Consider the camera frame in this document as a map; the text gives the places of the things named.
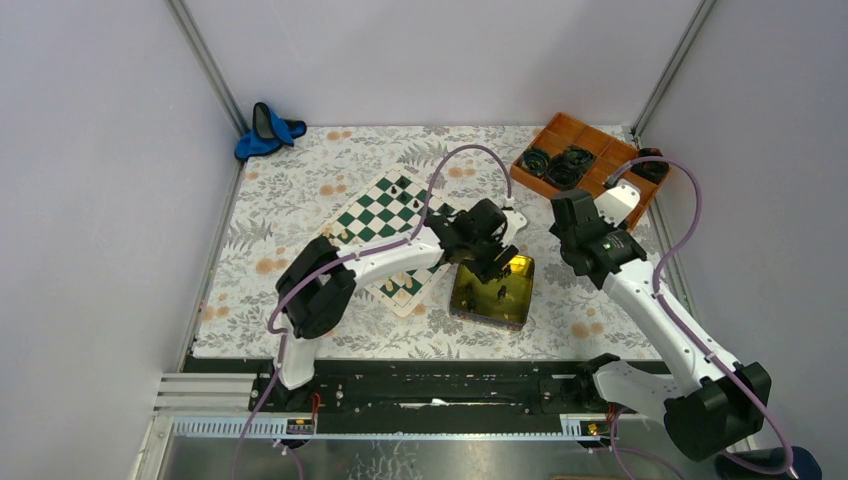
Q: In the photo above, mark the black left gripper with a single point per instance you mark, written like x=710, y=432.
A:
x=486, y=268

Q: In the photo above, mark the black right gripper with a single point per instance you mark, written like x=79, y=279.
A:
x=610, y=226

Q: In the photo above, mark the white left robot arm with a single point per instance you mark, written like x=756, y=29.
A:
x=316, y=289

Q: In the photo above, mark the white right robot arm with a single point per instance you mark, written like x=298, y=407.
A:
x=710, y=401

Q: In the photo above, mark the green white chess board mat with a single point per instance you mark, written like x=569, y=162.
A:
x=389, y=205

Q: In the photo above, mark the yellow metal tray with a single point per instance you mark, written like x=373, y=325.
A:
x=501, y=303

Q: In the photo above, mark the black tape roll middle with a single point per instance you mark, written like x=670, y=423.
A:
x=566, y=169

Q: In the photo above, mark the black tape roll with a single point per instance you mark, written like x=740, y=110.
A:
x=653, y=171
x=566, y=169
x=534, y=161

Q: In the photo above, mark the orange compartment organizer box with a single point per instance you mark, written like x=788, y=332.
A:
x=563, y=131

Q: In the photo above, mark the black tape roll right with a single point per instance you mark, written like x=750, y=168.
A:
x=653, y=171

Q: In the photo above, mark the black tape roll left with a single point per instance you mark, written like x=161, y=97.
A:
x=534, y=161

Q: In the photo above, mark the floral patterned tablecloth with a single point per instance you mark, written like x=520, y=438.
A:
x=286, y=199

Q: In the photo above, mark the blue black cloth glove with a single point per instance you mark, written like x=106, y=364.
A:
x=269, y=133

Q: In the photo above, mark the dark cylinder bottom right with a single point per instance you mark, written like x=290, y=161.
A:
x=804, y=465

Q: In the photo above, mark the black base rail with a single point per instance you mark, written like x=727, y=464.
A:
x=390, y=397

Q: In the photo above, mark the aluminium frame post right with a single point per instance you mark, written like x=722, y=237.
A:
x=697, y=22

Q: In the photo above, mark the aluminium frame post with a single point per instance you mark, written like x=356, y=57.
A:
x=697, y=22
x=197, y=44

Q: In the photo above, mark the aluminium frame post left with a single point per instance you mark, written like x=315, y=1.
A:
x=197, y=44

